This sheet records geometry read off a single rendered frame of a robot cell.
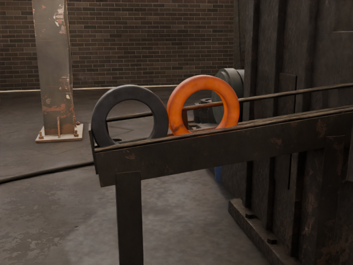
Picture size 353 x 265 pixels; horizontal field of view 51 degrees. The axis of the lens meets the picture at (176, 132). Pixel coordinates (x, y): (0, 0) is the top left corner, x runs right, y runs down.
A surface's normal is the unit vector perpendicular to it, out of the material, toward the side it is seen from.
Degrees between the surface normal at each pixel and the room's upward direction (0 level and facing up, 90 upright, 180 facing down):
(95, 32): 90
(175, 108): 90
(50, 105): 90
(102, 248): 0
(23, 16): 90
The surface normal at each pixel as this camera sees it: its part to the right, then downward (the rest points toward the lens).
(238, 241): -0.01, -0.97
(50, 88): 0.21, 0.23
